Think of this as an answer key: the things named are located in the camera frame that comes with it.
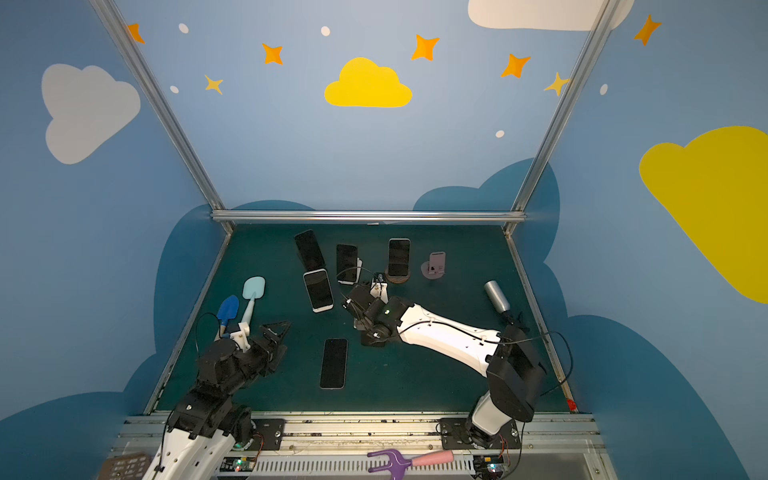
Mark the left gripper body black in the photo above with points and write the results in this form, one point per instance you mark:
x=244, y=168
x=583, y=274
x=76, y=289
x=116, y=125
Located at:
x=264, y=345

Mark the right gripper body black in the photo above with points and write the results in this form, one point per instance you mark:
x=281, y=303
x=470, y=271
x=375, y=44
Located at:
x=362, y=298

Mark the purple phone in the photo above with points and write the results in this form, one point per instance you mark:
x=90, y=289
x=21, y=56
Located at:
x=334, y=364

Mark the white framed phone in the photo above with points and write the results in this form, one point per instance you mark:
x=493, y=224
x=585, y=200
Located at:
x=319, y=290

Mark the purple round phone stand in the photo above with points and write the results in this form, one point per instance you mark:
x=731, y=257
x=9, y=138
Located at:
x=434, y=267

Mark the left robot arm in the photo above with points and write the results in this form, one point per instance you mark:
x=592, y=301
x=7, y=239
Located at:
x=206, y=423

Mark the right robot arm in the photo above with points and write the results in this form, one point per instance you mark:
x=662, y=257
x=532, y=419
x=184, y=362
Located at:
x=507, y=359

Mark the round wooden phone stand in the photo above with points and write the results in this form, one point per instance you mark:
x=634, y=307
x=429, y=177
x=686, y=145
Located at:
x=396, y=279

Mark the black phone on rear stand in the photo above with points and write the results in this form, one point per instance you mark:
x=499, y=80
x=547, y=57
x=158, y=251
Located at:
x=347, y=264

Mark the phone on wooden stand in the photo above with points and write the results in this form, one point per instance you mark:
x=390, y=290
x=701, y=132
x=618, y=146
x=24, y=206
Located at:
x=398, y=257

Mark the black folding phone stand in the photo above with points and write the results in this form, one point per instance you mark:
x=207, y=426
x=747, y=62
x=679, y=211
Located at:
x=307, y=258

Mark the light blue toy shovel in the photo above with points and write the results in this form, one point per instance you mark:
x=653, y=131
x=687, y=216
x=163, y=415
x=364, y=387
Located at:
x=253, y=289

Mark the silver screwdriver tool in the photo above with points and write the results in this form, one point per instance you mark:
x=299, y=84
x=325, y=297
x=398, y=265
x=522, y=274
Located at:
x=503, y=306

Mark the purple pink toy fork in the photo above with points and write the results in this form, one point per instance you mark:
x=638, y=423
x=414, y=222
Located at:
x=397, y=465

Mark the brown perforated toy spatula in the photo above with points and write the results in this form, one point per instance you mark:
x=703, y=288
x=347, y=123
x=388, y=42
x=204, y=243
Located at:
x=127, y=467

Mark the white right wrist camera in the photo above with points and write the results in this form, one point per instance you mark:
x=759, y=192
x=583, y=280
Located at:
x=379, y=291

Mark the aluminium frame rail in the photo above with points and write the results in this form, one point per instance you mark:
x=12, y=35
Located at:
x=364, y=217

